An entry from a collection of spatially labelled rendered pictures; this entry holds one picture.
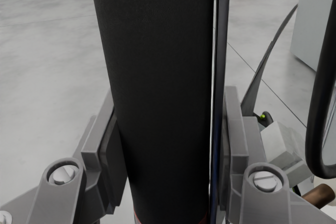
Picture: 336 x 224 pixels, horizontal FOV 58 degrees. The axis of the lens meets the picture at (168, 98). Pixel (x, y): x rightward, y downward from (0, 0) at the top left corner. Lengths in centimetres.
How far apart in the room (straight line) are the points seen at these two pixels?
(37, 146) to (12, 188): 40
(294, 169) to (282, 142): 5
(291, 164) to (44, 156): 205
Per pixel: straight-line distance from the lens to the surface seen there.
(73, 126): 263
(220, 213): 44
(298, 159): 60
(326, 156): 193
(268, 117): 70
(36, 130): 272
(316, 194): 26
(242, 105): 38
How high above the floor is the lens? 156
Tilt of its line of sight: 34 degrees down
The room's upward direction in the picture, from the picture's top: 4 degrees counter-clockwise
